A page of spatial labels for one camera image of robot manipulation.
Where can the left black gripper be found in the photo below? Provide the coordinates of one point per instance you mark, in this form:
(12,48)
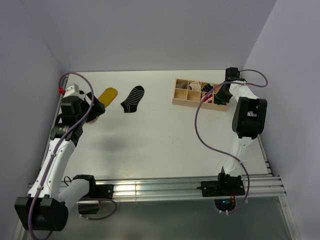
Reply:
(97,110)

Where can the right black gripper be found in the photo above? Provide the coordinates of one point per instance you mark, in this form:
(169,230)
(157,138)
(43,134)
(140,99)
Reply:
(219,96)

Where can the red white santa sock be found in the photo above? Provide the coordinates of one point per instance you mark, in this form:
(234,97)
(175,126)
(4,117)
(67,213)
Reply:
(207,98)

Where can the wooden compartment box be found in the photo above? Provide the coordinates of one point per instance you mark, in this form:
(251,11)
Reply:
(191,98)

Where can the black white striped ankle sock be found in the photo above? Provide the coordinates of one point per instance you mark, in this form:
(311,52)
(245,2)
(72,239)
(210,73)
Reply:
(130,104)

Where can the dark green reindeer sock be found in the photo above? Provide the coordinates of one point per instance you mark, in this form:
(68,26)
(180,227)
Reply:
(218,102)

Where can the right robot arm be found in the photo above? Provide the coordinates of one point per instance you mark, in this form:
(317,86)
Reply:
(248,122)

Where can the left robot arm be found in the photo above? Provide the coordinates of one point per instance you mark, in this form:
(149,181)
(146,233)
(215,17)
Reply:
(45,207)

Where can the black rolled sock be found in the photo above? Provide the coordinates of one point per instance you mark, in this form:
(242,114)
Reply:
(207,88)

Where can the cream rolled sock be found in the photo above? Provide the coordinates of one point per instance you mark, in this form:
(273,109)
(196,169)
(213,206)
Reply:
(194,86)

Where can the mustard yellow sock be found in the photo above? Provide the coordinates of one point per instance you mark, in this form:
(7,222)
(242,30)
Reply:
(107,97)

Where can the beige rolled sock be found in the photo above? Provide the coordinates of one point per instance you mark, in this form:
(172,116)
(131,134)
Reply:
(181,84)

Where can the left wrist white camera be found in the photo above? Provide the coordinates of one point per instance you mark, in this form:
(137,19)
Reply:
(72,90)

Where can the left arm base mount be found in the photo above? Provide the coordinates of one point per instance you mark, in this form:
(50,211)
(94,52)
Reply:
(90,203)

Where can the aluminium front rail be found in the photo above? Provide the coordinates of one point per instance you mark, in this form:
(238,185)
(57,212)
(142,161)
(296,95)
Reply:
(184,188)

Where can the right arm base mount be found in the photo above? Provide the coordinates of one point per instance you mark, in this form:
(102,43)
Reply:
(227,187)

